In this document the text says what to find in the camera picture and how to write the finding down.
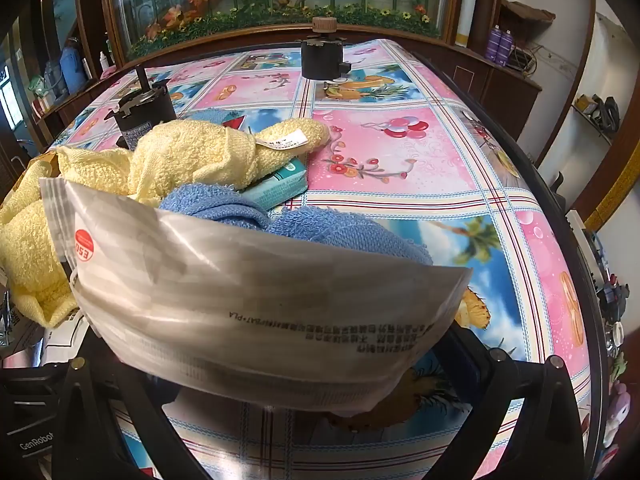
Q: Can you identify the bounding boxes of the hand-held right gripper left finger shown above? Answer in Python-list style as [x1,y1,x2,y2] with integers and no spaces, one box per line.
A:
[47,342,211,480]

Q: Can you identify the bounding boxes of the white rolled poster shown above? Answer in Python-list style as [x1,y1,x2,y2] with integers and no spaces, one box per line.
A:
[457,0,482,48]

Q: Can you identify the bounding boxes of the small blue towel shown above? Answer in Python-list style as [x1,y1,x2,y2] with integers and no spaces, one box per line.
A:
[187,107,248,133]

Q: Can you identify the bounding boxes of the printed pink tablecloth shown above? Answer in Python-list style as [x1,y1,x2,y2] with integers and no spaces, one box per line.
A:
[50,40,601,480]

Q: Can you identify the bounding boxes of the white plush toy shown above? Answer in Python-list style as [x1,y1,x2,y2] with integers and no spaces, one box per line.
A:
[602,380,632,448]

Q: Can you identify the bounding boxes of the black cylinder with wooden knob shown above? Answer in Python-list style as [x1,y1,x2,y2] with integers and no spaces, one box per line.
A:
[300,16,352,83]

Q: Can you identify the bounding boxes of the teal tissue pack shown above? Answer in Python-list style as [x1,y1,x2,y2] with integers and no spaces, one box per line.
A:
[240,156,308,209]

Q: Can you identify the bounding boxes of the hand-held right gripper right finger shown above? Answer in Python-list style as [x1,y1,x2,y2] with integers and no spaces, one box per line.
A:
[425,329,588,480]

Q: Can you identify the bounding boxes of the large blue towel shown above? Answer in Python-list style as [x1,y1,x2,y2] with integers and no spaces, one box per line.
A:
[160,183,433,268]

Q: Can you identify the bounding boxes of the blue thermos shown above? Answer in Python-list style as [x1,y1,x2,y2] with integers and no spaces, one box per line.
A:
[60,45,85,95]

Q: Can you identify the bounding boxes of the yellow towel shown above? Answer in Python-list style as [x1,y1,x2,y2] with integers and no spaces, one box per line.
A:
[0,117,331,328]

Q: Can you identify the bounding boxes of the green bag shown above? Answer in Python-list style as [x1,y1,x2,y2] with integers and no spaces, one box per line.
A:
[27,76,51,106]

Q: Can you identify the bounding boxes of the white plastic packet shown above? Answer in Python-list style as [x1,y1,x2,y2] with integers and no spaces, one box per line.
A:
[39,177,473,413]

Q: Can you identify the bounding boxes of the wall shelf with clutter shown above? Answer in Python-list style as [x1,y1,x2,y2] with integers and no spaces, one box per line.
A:
[572,94,621,146]

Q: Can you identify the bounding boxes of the black cylinder with label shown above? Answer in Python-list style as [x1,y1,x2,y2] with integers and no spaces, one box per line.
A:
[105,66,173,151]

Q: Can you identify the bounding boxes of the yellow basket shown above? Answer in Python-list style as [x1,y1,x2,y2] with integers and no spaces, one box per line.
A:
[27,152,63,181]

